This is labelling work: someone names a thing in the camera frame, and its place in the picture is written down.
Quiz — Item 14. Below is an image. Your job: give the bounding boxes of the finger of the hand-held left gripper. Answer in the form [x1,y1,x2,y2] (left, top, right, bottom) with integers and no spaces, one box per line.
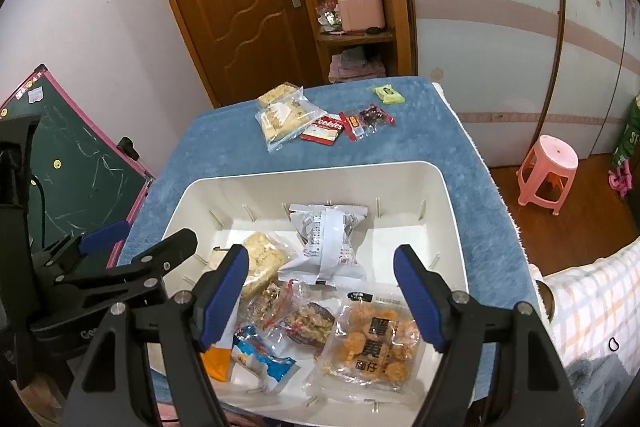
[30,228,199,333]
[31,219,130,280]

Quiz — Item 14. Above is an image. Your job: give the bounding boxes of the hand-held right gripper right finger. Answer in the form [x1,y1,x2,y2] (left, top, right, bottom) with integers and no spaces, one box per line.
[392,244,573,427]

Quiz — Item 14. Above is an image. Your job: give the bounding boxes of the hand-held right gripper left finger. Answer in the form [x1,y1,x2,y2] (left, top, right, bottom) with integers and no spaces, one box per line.
[62,244,251,427]

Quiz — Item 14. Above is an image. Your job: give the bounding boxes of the clear packet of long bread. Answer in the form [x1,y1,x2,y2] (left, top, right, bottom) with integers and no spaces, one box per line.
[239,231,291,303]

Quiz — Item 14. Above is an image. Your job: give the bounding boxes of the orange and white snack packet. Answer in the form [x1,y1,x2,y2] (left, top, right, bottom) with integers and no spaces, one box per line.
[200,342,236,383]

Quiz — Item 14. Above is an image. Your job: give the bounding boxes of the clear packet of round cookies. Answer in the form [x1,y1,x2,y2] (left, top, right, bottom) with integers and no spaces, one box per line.
[305,289,426,395]

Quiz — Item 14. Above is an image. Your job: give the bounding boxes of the blue and white snack packet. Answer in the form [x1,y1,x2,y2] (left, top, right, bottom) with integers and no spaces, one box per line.
[231,324,301,395]

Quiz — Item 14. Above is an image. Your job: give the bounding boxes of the clear packet of mixed nuts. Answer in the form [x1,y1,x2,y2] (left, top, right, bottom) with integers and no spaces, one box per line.
[250,279,341,348]

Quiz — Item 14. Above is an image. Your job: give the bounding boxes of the white plastic bin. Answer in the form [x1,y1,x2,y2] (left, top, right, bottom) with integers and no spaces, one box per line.
[150,161,468,418]

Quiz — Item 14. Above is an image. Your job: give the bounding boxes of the large white snack packet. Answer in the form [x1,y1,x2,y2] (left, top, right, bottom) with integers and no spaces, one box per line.
[277,203,370,289]

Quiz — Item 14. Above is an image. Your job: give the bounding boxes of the checkered blanket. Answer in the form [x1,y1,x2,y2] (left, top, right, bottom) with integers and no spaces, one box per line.
[530,237,640,408]

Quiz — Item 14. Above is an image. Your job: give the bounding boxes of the pink plastic stool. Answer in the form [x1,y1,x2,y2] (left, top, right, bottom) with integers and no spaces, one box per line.
[516,134,580,215]

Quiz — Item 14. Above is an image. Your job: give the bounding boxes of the clear packet of pale pastries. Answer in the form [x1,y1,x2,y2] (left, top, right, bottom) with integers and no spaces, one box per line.
[256,96,328,154]

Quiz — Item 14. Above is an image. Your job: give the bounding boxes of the small red snack packet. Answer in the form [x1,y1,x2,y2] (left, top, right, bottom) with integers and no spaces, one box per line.
[339,111,368,142]

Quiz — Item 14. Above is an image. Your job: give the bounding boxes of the dark red snack packet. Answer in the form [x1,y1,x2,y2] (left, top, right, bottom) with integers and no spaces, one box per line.
[360,104,396,128]

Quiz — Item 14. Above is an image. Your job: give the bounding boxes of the clear packet of yellow crackers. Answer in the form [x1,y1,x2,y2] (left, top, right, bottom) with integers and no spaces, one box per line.
[257,82,305,108]

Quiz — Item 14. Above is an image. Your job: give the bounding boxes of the red and white snack packet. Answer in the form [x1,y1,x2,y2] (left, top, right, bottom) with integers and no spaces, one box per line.
[300,114,346,148]

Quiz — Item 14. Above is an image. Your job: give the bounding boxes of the green snack packet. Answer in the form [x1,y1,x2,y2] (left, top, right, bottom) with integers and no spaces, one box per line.
[372,85,406,106]

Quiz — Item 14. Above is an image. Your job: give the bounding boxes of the pink toy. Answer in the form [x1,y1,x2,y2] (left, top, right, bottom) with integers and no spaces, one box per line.
[607,167,636,198]

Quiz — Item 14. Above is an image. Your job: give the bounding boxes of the folded pink cloths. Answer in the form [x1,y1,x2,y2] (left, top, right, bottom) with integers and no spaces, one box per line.
[329,48,387,82]

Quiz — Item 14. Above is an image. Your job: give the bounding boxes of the brown wooden door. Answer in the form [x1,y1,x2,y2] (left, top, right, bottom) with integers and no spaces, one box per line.
[144,0,321,108]

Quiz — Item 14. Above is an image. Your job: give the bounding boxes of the green bag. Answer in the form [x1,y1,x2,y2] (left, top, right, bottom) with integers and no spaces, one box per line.
[612,94,640,168]

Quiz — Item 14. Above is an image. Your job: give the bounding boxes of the pale blue sliding wardrobe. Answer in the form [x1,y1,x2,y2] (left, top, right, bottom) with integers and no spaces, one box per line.
[390,0,640,168]

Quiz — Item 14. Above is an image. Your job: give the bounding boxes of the foil wrapped sweets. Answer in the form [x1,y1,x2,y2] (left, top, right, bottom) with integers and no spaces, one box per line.
[315,0,346,35]

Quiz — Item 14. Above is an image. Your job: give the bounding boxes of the green chalkboard with pink frame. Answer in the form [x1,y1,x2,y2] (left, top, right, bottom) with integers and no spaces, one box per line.
[0,64,156,268]

